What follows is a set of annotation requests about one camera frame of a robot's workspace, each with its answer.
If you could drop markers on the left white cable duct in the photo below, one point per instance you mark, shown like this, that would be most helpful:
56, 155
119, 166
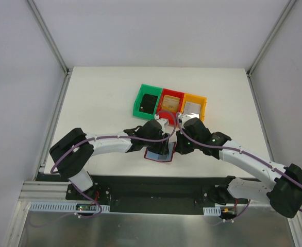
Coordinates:
64, 207

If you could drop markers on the white cable duct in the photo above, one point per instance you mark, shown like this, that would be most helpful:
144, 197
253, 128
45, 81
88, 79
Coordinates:
212, 211
64, 207

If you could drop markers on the aluminium table rail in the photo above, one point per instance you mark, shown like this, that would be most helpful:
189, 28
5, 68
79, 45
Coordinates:
259, 112
52, 125

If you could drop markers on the right white cable duct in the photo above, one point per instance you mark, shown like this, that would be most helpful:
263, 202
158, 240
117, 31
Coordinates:
212, 211

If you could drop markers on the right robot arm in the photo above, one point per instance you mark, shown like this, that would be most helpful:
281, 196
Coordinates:
276, 184

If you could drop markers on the red leather card holder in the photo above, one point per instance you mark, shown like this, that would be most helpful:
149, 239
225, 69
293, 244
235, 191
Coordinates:
162, 158

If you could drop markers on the green plastic bin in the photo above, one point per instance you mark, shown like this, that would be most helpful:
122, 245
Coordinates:
145, 89

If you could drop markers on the right aluminium frame post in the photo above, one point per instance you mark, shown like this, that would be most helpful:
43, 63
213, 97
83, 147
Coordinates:
288, 8

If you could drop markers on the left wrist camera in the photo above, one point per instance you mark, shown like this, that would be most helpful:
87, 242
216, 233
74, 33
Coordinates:
162, 121

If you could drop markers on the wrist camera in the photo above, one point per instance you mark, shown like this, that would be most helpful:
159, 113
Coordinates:
182, 118
162, 121

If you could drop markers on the red plastic bin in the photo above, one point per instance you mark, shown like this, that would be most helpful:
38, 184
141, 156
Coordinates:
165, 113

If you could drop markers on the silver VIP card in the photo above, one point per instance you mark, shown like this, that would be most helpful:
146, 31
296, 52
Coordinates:
191, 108

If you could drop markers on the black VIP card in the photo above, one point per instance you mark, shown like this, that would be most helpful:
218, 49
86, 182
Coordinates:
148, 103

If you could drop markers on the gold VIP card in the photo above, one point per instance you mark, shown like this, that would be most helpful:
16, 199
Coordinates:
170, 103

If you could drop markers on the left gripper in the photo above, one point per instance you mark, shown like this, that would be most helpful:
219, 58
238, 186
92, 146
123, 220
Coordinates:
158, 148

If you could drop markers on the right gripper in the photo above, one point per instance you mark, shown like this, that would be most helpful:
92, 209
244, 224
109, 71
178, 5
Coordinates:
181, 147

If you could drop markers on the right aluminium table rail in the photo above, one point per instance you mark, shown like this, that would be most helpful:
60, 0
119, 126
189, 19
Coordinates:
259, 112

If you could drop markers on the yellow plastic bin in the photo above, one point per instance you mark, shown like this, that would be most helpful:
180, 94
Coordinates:
196, 99

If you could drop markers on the aluminium frame post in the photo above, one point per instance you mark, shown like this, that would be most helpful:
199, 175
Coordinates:
47, 35
288, 8

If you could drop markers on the left aluminium frame post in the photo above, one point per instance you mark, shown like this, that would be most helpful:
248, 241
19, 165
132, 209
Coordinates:
47, 35

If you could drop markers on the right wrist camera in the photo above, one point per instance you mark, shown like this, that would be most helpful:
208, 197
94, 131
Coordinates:
182, 118

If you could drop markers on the left aluminium table rail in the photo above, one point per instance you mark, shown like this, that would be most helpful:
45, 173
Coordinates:
52, 125

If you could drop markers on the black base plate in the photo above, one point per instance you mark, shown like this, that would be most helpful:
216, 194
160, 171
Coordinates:
155, 195

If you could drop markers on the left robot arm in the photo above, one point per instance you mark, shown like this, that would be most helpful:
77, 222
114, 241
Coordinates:
73, 151

